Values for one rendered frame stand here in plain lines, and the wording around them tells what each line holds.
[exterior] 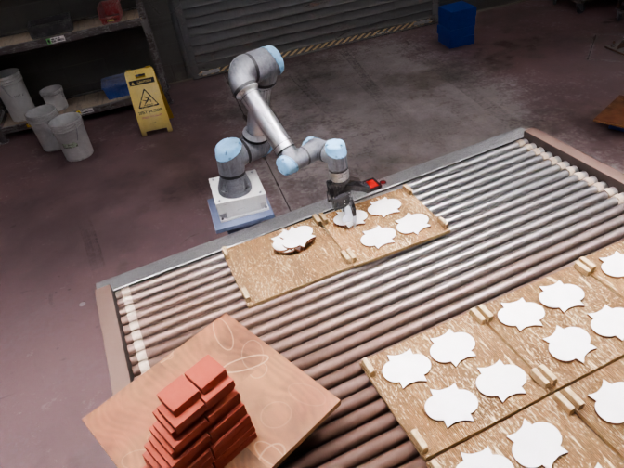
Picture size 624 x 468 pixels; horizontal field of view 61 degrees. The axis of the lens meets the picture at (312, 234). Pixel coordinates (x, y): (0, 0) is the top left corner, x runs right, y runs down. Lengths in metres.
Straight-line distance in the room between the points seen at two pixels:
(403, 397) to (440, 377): 0.13
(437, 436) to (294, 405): 0.38
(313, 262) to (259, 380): 0.62
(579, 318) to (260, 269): 1.08
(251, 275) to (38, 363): 1.80
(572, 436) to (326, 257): 0.99
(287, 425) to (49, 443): 1.84
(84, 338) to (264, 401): 2.12
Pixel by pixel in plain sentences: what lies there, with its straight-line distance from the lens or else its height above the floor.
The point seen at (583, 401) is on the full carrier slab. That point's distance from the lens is 1.61.
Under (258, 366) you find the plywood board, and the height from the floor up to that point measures 1.04.
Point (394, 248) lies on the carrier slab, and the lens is 2.02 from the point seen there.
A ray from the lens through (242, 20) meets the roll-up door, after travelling 6.53.
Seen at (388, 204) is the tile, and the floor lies 0.95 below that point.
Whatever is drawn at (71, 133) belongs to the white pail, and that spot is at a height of 0.28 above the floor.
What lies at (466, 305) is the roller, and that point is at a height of 0.91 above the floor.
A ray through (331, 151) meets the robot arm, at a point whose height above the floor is 1.29.
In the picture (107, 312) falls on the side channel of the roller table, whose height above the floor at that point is 0.95.
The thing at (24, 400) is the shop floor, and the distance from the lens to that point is 3.35.
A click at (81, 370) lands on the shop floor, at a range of 3.31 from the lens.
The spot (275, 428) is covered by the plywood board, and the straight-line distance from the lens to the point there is 1.44.
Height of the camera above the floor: 2.24
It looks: 38 degrees down
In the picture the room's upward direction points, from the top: 9 degrees counter-clockwise
